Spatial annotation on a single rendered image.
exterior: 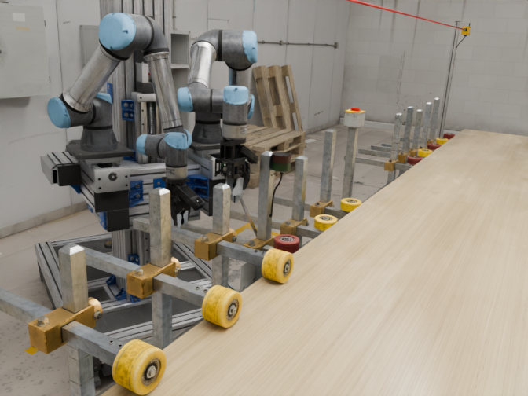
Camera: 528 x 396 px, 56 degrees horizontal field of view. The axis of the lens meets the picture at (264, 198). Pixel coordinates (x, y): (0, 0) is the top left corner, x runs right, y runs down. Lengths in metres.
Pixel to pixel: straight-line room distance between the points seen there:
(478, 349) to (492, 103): 8.35
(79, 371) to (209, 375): 0.29
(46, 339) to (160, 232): 0.34
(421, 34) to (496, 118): 1.95
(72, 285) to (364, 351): 0.59
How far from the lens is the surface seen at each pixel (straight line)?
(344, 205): 1.95
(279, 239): 1.54
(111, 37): 1.76
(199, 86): 1.62
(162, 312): 1.26
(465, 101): 9.42
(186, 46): 4.83
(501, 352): 1.18
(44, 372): 2.60
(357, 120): 2.19
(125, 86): 2.31
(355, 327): 1.14
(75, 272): 1.02
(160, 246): 1.18
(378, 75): 9.70
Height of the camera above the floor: 1.49
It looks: 18 degrees down
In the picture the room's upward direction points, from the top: 3 degrees clockwise
